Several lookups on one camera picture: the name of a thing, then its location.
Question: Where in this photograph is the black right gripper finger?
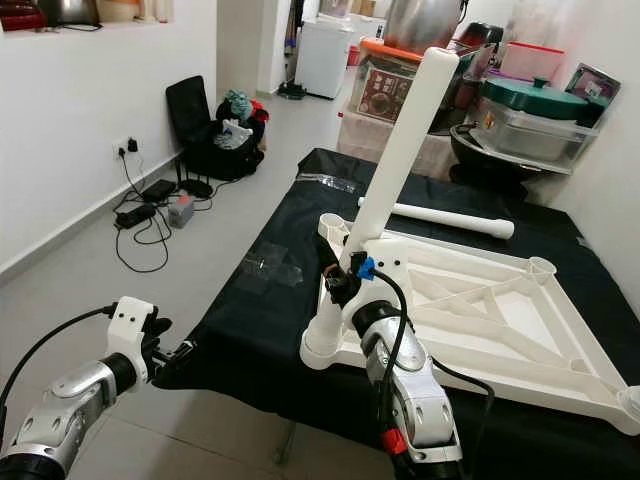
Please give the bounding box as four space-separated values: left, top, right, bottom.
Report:
315 235 346 281

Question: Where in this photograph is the white plastic table leg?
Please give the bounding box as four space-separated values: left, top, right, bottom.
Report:
357 197 516 241
300 47 461 371

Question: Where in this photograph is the clear tape patch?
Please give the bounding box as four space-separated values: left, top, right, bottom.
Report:
295 172 361 194
240 240 306 292

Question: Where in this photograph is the black tablecloth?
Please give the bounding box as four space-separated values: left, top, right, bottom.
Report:
155 148 640 480

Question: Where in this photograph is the black power adapter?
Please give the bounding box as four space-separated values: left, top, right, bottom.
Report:
140 180 178 202
115 203 158 230

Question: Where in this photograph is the grey electronic box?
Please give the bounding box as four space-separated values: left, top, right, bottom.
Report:
168 193 198 230

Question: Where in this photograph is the beige cloth covered bench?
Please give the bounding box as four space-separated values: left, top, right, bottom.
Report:
338 110 456 182

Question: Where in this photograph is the black fabric bag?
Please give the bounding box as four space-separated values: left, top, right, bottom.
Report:
182 110 270 182

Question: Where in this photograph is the white crumpled plastic bag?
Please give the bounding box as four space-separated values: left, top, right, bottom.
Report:
218 120 254 151

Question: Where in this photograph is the white plastic table top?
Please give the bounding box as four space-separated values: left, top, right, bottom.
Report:
300 210 640 436

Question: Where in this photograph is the orange lidded storage box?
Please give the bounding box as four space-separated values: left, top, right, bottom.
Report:
350 38 423 123

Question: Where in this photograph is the black wok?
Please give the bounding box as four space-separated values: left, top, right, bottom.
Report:
450 125 561 197

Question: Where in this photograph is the white cabinet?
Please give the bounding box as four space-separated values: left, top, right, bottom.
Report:
295 18 356 99

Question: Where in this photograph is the glossy black bag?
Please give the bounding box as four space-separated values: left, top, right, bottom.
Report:
428 50 487 132

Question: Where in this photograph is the black folding chair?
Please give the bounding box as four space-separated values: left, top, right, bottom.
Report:
165 75 214 182

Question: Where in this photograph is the large steel pot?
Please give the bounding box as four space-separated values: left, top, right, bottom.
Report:
382 0 469 53

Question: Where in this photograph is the green pot with lid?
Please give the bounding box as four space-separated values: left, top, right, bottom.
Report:
480 77 589 122

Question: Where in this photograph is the red lidded plastic container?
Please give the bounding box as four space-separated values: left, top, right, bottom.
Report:
503 42 566 83

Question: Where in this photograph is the framed picture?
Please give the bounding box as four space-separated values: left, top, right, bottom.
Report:
565 63 623 102

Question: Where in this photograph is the small steel cooking pot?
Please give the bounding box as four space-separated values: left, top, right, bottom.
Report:
38 0 101 26

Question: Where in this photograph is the red cooking pot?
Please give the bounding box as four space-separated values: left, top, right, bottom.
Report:
5 0 49 31

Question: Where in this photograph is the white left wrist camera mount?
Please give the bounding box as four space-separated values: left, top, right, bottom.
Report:
110 297 161 381

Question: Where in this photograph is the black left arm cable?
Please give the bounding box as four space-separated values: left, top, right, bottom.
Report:
0 305 117 401

